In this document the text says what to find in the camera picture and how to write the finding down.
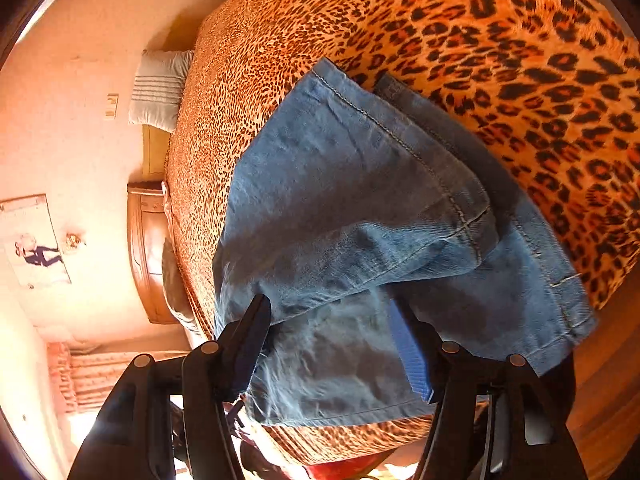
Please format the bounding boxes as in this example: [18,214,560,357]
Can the black garment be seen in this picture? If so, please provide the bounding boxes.
[240,437,286,480]

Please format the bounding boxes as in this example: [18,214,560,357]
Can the striped grey-blue pillow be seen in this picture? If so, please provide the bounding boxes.
[128,50,195,134]

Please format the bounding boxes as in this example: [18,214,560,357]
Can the beige wooden bed frame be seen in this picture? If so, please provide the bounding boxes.
[141,122,176,182]

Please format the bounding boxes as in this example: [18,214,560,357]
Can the leopard print bedspread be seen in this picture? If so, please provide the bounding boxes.
[165,0,640,466]

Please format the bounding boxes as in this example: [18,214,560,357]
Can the plain grey pillow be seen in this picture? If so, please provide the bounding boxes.
[161,237,196,322]

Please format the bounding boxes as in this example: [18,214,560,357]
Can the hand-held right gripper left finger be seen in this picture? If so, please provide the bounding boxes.
[67,294,272,480]

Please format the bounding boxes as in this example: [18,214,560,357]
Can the patterned pink curtain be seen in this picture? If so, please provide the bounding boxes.
[47,342,188,413]

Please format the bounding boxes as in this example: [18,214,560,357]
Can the wall poster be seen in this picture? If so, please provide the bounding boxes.
[0,193,72,289]

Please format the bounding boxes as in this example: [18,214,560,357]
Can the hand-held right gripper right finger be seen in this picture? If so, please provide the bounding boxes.
[387,295,588,480]

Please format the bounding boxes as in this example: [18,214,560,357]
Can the blue denim pants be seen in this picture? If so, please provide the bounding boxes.
[212,56,599,428]

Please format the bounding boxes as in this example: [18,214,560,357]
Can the carved wooden headboard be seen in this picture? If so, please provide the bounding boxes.
[126,182,188,326]

